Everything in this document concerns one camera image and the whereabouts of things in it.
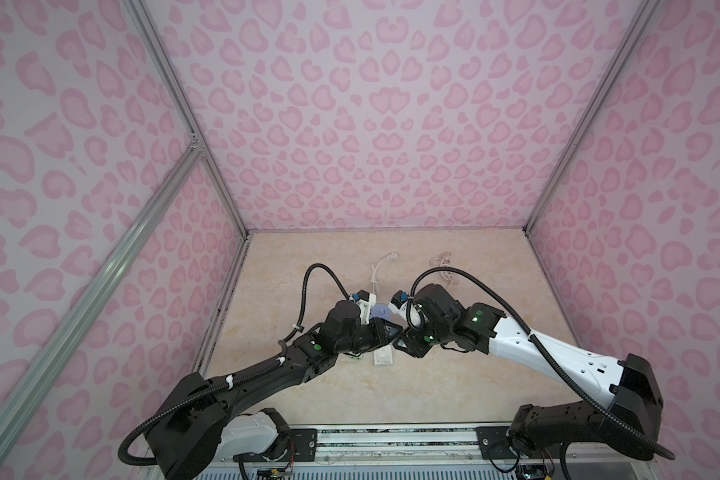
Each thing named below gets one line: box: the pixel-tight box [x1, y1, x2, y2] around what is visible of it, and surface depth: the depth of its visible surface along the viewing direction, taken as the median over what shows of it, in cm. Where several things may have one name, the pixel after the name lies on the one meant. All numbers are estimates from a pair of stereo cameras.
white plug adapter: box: [374, 345, 393, 365], surface depth 86 cm
